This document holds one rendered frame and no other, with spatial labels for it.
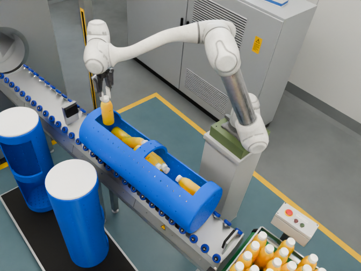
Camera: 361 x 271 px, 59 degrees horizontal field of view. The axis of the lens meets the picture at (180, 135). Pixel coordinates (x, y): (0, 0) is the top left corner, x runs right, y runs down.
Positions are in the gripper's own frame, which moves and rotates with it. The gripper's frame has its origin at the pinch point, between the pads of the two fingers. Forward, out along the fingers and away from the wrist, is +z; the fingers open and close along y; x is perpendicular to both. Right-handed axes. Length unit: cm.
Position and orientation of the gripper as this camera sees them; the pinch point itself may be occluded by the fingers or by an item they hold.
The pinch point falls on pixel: (105, 94)
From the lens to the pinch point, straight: 180.0
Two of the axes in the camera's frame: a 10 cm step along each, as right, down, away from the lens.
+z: -0.8, 7.1, 7.0
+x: 7.5, 5.1, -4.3
